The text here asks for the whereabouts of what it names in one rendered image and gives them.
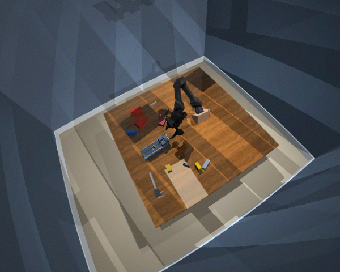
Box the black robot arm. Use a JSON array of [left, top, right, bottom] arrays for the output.
[[167, 76, 204, 128]]

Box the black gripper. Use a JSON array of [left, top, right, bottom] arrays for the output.
[[165, 117, 184, 138]]

